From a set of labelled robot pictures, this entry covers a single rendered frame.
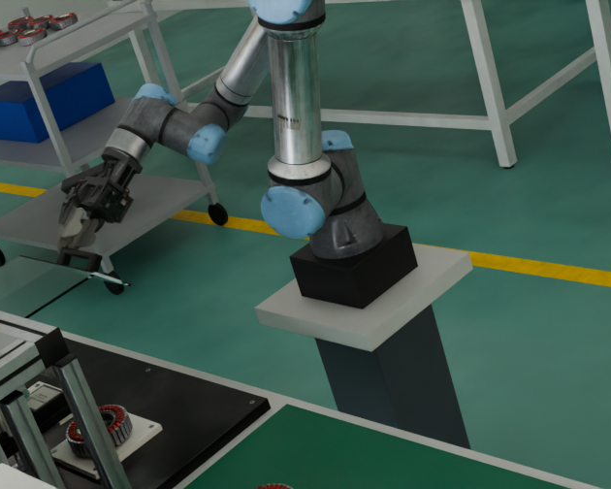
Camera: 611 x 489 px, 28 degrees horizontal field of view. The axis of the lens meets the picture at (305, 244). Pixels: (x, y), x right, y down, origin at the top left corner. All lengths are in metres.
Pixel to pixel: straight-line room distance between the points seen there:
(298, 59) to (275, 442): 0.65
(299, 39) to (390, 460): 0.71
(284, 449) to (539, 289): 1.92
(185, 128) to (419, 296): 0.55
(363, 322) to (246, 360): 1.61
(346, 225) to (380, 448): 0.56
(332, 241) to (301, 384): 1.36
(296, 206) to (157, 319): 2.23
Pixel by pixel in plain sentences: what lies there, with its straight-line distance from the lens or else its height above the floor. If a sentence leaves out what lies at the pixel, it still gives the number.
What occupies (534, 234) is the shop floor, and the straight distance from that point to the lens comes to 4.16.
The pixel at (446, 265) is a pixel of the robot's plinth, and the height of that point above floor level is 0.75.
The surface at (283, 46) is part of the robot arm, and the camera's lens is 2.08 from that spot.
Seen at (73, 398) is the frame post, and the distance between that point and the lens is 1.87.
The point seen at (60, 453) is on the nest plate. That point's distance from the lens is 2.19.
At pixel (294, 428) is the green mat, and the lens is 2.06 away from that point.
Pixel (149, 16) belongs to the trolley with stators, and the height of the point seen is 0.90.
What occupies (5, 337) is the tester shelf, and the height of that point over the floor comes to 1.11.
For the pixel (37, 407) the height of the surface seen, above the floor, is 0.92.
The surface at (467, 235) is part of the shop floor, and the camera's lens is 4.26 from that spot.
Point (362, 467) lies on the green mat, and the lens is 1.92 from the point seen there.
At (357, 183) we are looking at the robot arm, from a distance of 2.35.
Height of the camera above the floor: 1.84
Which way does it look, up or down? 24 degrees down
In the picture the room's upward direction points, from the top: 18 degrees counter-clockwise
